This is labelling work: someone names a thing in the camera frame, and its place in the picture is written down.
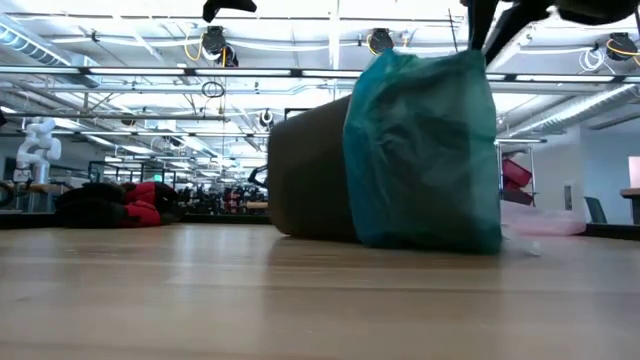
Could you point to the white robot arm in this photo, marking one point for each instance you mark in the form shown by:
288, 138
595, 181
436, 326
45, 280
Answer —
37, 150

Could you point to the grey wall panel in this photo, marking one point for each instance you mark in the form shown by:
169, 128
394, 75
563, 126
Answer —
568, 197

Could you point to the metal shelf rack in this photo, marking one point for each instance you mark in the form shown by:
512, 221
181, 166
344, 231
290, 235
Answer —
520, 141

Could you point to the red and black glove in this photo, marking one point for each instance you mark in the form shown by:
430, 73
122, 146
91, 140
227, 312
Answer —
140, 212

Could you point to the flat pink plastic bag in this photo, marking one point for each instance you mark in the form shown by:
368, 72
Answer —
542, 222

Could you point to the wooden side table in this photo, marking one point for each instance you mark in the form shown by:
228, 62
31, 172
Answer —
631, 192

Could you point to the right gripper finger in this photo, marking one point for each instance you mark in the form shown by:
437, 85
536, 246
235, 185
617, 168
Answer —
517, 22
481, 22

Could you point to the distant black robot rigs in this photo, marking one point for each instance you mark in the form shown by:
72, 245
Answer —
225, 199

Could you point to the dark grey trash bin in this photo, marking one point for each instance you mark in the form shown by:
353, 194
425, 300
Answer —
310, 170

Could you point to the ceiling light strip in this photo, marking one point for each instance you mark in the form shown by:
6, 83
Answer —
250, 72

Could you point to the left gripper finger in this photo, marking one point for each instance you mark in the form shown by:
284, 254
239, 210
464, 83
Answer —
227, 5

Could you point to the blue chair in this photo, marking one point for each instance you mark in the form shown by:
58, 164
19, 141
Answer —
595, 210

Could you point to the teal trash bag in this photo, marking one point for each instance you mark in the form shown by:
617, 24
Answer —
425, 150

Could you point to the dark red storage bin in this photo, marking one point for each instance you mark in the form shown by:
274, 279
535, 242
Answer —
517, 196

